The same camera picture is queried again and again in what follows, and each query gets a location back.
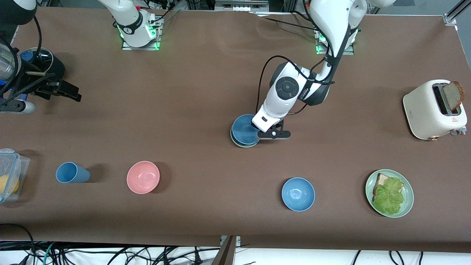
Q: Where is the green bowl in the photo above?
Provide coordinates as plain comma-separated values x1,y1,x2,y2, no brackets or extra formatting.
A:
230,125,262,148

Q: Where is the blue bowl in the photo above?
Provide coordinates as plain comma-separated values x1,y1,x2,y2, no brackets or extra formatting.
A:
231,114,262,146
281,177,316,212

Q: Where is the pink bowl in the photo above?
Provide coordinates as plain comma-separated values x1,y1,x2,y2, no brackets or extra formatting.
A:
127,161,160,194

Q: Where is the black round pot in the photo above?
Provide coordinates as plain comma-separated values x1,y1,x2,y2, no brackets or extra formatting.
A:
20,48,66,80

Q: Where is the blue cup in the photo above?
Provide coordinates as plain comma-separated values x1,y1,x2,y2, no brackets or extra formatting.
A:
56,162,91,184

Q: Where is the clear plastic container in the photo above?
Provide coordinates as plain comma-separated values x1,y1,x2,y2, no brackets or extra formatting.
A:
0,148,31,204

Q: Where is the yellow food item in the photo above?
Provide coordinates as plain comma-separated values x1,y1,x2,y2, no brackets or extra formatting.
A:
0,175,20,195

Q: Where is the brown table cloth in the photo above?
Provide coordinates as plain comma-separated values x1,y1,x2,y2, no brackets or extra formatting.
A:
0,7,471,254

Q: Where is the toast slice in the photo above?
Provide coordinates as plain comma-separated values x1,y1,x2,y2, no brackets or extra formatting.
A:
373,173,391,201

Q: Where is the green lettuce leaf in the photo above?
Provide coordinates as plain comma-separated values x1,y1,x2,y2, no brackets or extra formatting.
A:
373,177,405,216

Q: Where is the cream toaster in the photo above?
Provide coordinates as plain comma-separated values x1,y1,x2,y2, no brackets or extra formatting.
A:
403,79,468,141

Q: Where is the green plate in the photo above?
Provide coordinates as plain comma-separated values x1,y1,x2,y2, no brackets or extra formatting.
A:
365,169,414,218

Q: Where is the brown bread slice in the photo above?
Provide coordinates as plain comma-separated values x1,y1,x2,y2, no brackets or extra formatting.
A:
443,81,465,112

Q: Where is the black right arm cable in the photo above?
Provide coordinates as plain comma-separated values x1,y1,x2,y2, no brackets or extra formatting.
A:
0,15,42,100

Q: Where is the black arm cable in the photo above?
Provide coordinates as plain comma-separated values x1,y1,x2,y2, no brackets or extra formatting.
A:
256,0,336,115
0,15,42,100

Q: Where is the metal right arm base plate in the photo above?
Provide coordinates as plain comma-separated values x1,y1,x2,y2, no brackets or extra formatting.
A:
121,28,161,51

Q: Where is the black floor cable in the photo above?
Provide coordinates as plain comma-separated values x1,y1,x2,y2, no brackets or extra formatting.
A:
0,223,36,265

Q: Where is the teal floor cable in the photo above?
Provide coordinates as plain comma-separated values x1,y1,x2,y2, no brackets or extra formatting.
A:
42,242,56,265

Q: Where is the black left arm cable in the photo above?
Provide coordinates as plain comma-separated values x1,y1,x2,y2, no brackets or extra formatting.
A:
256,0,336,115

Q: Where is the table edge bracket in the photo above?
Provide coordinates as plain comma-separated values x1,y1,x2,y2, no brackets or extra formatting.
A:
212,236,241,265

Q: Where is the black base cable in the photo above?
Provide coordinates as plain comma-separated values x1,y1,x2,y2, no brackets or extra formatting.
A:
254,12,317,31

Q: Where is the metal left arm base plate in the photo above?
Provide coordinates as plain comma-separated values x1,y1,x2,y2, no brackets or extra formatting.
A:
316,22,355,56

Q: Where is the aluminium frame profile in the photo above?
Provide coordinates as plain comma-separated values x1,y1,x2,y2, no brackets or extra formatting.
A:
443,0,471,26

